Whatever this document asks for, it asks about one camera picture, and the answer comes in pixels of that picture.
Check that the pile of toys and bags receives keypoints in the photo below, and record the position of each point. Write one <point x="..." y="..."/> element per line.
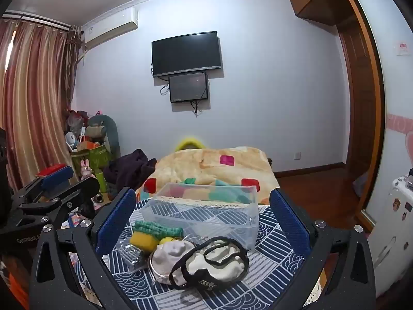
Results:
<point x="75" y="126"/>

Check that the small black wall monitor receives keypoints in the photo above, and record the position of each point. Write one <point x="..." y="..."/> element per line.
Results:
<point x="188" y="87"/>

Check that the green bottle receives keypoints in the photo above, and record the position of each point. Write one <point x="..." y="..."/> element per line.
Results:
<point x="101" y="182"/>

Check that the wooden door frame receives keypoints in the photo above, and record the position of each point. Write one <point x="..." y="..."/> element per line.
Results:
<point x="361" y="103"/>

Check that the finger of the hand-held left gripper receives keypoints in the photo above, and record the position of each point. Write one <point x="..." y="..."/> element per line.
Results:
<point x="80" y="189"/>
<point x="56" y="179"/>

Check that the white appliance with stickers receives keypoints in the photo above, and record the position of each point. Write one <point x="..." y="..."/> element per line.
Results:
<point x="393" y="232"/>

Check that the white air conditioner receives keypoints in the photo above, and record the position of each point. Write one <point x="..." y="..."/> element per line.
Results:
<point x="109" y="27"/>

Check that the striped red curtain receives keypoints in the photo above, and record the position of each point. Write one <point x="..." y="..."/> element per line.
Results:
<point x="35" y="103"/>

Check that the curtain rail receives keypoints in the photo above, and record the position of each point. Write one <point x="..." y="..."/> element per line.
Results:
<point x="35" y="18"/>

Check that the yellow sponge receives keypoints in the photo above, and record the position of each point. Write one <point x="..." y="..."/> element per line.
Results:
<point x="143" y="242"/>

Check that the white pouch with black trim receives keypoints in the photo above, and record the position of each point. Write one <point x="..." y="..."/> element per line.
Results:
<point x="219" y="264"/>

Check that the pink bunny toy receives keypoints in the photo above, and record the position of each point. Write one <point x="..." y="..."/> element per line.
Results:
<point x="85" y="169"/>

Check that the green knitted cloth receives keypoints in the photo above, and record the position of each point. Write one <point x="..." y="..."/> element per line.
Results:
<point x="158" y="228"/>

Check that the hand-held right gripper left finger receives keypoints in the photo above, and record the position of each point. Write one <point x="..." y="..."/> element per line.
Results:
<point x="116" y="222"/>

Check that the green shopping bag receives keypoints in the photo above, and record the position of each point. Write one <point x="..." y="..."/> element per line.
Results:
<point x="93" y="158"/>

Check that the pale pink cloth hat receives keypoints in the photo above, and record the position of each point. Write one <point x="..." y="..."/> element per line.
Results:
<point x="167" y="258"/>

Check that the grey green plush dinosaur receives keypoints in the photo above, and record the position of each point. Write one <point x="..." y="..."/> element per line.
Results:
<point x="108" y="129"/>

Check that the red box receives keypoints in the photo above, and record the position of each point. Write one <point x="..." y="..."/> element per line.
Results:
<point x="50" y="170"/>

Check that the dark purple cloth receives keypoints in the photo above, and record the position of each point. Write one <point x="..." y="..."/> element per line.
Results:
<point x="129" y="171"/>

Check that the paper wall sticker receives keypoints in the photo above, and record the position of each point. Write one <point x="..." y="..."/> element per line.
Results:
<point x="402" y="49"/>

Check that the yellow object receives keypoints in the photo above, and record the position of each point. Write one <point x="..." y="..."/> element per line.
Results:
<point x="190" y="142"/>

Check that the white wall socket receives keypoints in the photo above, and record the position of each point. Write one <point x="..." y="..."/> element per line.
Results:
<point x="298" y="156"/>

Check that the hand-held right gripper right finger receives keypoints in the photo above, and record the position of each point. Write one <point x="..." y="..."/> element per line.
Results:
<point x="292" y="222"/>

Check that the small yellow ball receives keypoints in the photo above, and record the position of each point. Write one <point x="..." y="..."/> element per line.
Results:
<point x="167" y="241"/>

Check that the black wall television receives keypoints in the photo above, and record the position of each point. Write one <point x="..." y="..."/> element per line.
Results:
<point x="187" y="53"/>

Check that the pink wall decal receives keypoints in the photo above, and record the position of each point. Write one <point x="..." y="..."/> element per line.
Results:
<point x="400" y="126"/>

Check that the orange blanket with coloured squares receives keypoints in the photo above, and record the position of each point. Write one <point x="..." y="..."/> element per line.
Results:
<point x="200" y="164"/>

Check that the clear plastic storage box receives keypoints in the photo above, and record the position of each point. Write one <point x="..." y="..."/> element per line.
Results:
<point x="206" y="219"/>

